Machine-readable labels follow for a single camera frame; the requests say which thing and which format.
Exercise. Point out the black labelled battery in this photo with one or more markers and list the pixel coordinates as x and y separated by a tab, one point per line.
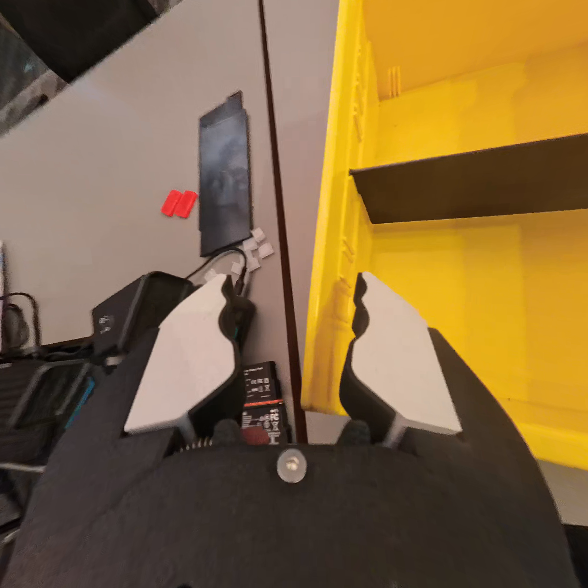
262	386

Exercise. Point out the black flat plastic strip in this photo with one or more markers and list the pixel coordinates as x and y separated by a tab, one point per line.
225	175

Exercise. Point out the pile of small white clips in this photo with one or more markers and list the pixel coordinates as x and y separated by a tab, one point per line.
255	248

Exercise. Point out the yellow plastic bin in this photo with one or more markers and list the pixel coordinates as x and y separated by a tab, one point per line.
441	303

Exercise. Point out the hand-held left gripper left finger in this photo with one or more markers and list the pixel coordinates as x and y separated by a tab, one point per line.
184	367

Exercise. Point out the black battery charging case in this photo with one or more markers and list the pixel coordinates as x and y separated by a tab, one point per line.
138	308

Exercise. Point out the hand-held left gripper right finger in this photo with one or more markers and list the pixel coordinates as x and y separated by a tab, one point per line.
404	372

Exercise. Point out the black plastic bin divider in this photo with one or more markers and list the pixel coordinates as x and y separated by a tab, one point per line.
478	179

